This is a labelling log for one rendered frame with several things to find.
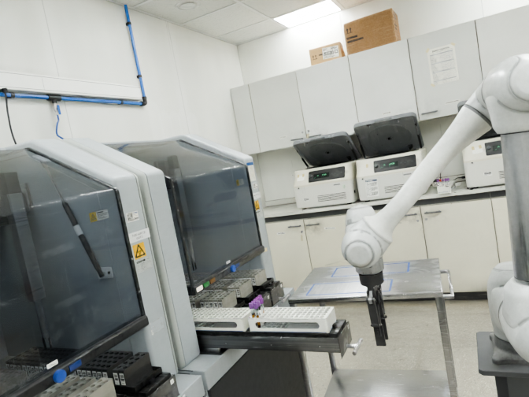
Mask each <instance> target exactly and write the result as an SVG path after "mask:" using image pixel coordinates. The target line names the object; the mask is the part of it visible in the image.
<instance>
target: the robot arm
mask: <svg viewBox="0 0 529 397"><path fill-rule="evenodd" d="M492 128H493V129H494V130H495V131H496V133H497V134H501V150H502V158H503V167H504V175H505V191H506V200H507V208H508V217H509V233H510V241H511V250H512V261H511V262H502V263H499V264H497V265H496V266H495V267H494V268H493V269H492V271H491V272H490V275H489V278H488V281H487V298H488V305H489V311H490V319H491V322H492V325H493V329H494V333H491V334H490V340H491V341H492V343H493V349H494V354H493V356H492V362H493V363H494V364H496V365H504V364H515V365H529V54H517V55H515V56H512V57H510V58H507V59H505V60H504V61H502V62H500V63H499V64H497V65H496V66H494V67H493V68H492V69H491V70H490V72H489V73H488V75H487V76H486V77H485V79H484V80H483V82H482V83H481V84H480V85H479V86H478V88H477V89H476V90H475V91H474V93H473V94H472V96H471V97H470V98H469V100H468V101H467V102H466V103H465V104H464V106H463V107H462V108H461V110H460V112H459V113H458V115H457V116H456V118H455V119H454V121H453V123H452V124H451V125H450V126H449V128H448V129H447V131H446V132H445V134H444V135H443V136H442V138H441V139H440V140H439V141H438V142H437V144H436V145H435V146H434V148H433V149H432V150H431V151H430V153H429V154H428V155H427V156H426V158H425V159H424V160H423V161H422V162H421V163H420V165H419V166H418V167H417V168H416V170H415V171H414V173H413V174H412V175H411V176H410V177H409V178H408V180H407V181H406V182H405V184H404V185H403V186H402V188H401V189H400V191H399V192H398V193H397V194H396V195H395V196H394V197H393V198H392V199H391V201H390V202H389V203H388V204H387V205H386V206H385V207H384V208H383V209H382V210H380V211H379V212H378V213H377V214H375V211H374V209H373V208H372V207H371V206H363V205H361V206H355V207H352V208H350V209H348V210H347V213H346V228H345V231H346V234H345V235H344V237H343V239H342V245H341V249H342V255H343V257H344V258H345V260H347V261H348V262H349V263H350V264H351V265H352V266H353V267H355V269H356V272H357V273H358V274H359V279H360V283H361V285H362V286H365V287H367V291H366V293H367V296H368V297H367V298H366V302H367V304H368V312H369V316H370V321H371V326H372V327H373V329H374V333H375V342H376V346H386V345H387V344H386V339H389V338H388V333H387V325H386V320H385V318H387V315H384V314H385V313H386V312H385V308H384V303H383V293H382V285H381V284H382V283H383V282H384V278H383V269H384V264H383V254H384V252H385V251H386V249H387V248H388V247H389V246H390V244H391V243H392V242H393V240H392V233H393V230H394V229H395V227H396V226H397V225H398V223H399V222H400V221H401V219H402V218H403V217H404V216H405V215H406V214H407V213H408V211H409V210H410V209H411V208H412V206H413V205H414V204H415V203H416V201H417V200H418V199H419V198H420V196H421V195H422V194H423V193H424V192H425V191H426V190H427V189H428V188H429V186H430V185H431V184H432V183H433V181H434V180H435V179H436V178H437V176H438V175H439V174H440V173H441V171H442V170H443V169H444V168H445V167H446V166H447V165H448V164H449V163H450V162H451V161H452V160H453V159H454V158H455V157H456V156H457V155H458V154H459V153H460V152H461V151H462V150H463V149H464V148H466V147H467V146H469V145H470V144H471V143H473V142H474V141H475V140H477V139H478V138H479V137H480V136H482V135H484V134H485V133H486V132H488V131H489V130H491V129H492Z"/></svg>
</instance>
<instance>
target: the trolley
mask: <svg viewBox="0 0 529 397"><path fill-rule="evenodd" d="M383 264H384V269H383V278H384V282H383V283H382V284H381V285H382V293H383V299H417V298H434V297H435V301H436V306H437V311H438V321H439V327H440V332H441V337H442V347H443V353H444V358H445V364H446V370H395V369H337V368H336V363H335V354H334V353H328V355H329V360H330V365H331V373H332V377H331V380H330V383H329V385H328V387H327V390H326V393H325V396H324V397H459V393H458V388H457V378H456V373H455V367H454V361H453V352H452V347H451V341H450V335H449V326H448V320H447V315H446V304H445V299H454V293H453V285H452V280H451V276H450V270H449V269H441V270H440V264H439V258H429V259H419V260H409V261H399V262H384V263H383ZM443 273H447V276H448V281H449V290H450V294H448V295H444V294H443V288H442V278H441V274H443ZM366 291H367V287H365V286H362V285H361V283H360V279H359V274H358V273H357V272H356V269H355V267H353V266H352V265H340V266H329V267H319V268H314V269H313V270H312V272H311V273H310V274H309V275H308V276H307V277H306V278H305V280H304V281H303V282H302V283H301V285H300V286H299V287H298V289H297V290H296V291H295V292H294V294H293V295H292V296H291V297H290V298H289V299H288V302H289V304H290V307H298V306H297V304H299V303H315V302H319V303H320V307H326V305H325V303H326V302H349V301H366V298H367V297H368V296H367V293H366ZM298 354H299V358H300V363H301V371H302V376H303V380H304V385H305V393H306V397H313V389H312V384H311V380H310V375H309V367H308V362H307V357H306V353H305V351H299V352H298Z"/></svg>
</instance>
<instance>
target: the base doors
mask: <svg viewBox="0 0 529 397"><path fill-rule="evenodd" d="M491 202H492V206H491ZM492 207H493V212H492ZM420 209H421V212H420ZM439 210H440V211H441V213H426V212H435V211H439ZM414 213H417V215H413V216H404V217H403V218H402V219H401V221H400V222H399V223H398V225H397V226H396V227H395V229H394V230H393V233H392V240H393V242H392V243H391V244H390V246H389V247H388V248H387V249H386V251H385V252H384V254H383V262H399V261H409V260H419V259H427V256H428V259H429V258H439V264H440V270H441V269H449V270H450V276H451V280H452V285H453V292H470V291H487V281H488V278H489V275H490V272H491V271H492V269H493V268H494V267H495V266H496V265H497V264H499V259H500V263H502V262H511V261H512V250H511V241H510V233H509V217H508V208H507V200H506V197H501V198H492V199H491V200H490V198H489V199H481V200H474V201H467V202H453V203H446V204H438V205H431V206H421V207H413V208H411V209H410V210H409V211H408V213H407V214H414ZM424 213H426V214H424ZM493 213H494V217H493ZM421 214H422V218H421ZM425 218H427V221H425ZM422 219H423V223H422ZM416 220H419V222H417V221H416ZM318 223H319V224H320V225H313V226H306V225H308V224H318ZM423 224H424V228H423ZM299 225H301V227H295V228H288V227H289V226H299ZM494 225H495V229H494ZM328 227H335V229H324V228H328ZM266 228H267V233H268V241H269V246H270V250H271V255H272V263H273V267H274V271H275V276H276V280H280V282H283V287H284V288H294V291H296V290H297V289H298V287H299V286H300V285H301V283H302V282H303V281H304V280H305V278H306V277H307V276H308V275H309V274H310V273H311V272H312V270H313V269H314V268H319V267H329V266H340V265H350V263H349V262H348V261H347V260H345V258H344V257H343V255H342V249H341V245H342V239H343V237H344V235H345V234H346V231H345V228H346V215H340V216H333V217H319V218H312V219H304V220H296V221H283V222H276V223H267V224H266ZM495 230H496V235H495ZM301 231H303V232H302V233H301ZM277 232H285V234H279V235H277ZM424 234H425V238H424ZM301 235H302V238H303V241H301ZM496 236H497V240H496ZM425 240H426V243H425ZM497 242H498V246H497ZM426 245H427V249H426ZM498 254H499V257H498ZM441 278H442V288H443V292H450V290H449V281H448V276H447V273H443V274H441Z"/></svg>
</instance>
